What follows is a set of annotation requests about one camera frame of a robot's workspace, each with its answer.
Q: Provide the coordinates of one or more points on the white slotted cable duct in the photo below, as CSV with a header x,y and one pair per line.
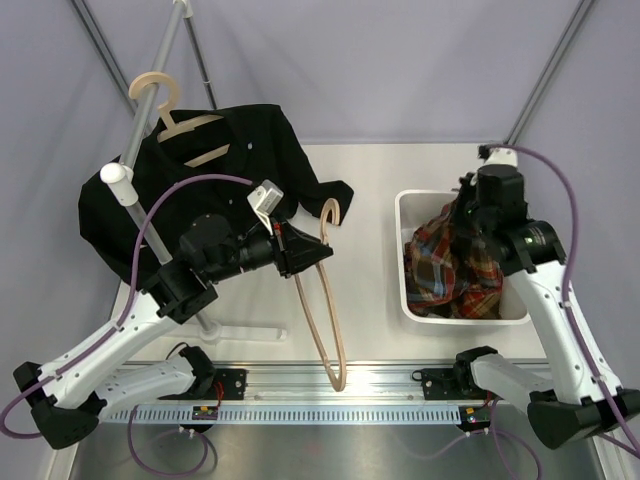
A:
x,y
235,414

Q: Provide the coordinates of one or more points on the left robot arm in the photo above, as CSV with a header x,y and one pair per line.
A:
x,y
71,396

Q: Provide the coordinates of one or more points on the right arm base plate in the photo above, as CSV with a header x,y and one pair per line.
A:
x,y
444,383

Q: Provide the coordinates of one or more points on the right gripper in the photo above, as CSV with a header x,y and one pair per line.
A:
x,y
471,186

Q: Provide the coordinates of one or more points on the plaid shirt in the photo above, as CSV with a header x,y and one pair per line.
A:
x,y
449,276

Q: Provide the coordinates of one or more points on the black shirt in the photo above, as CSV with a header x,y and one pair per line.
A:
x,y
254,142

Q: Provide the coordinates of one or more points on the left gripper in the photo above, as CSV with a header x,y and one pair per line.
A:
x,y
293,249

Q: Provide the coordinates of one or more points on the beige hanger of plaid shirt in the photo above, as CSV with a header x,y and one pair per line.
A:
x,y
330,214

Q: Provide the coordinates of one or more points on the white plastic basket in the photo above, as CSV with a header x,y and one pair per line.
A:
x,y
412,209

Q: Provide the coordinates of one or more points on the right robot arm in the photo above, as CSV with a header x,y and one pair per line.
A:
x,y
583,397

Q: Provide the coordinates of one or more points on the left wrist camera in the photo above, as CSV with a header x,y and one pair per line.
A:
x,y
263,200

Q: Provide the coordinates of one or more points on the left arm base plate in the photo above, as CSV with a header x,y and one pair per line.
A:
x,y
230,382

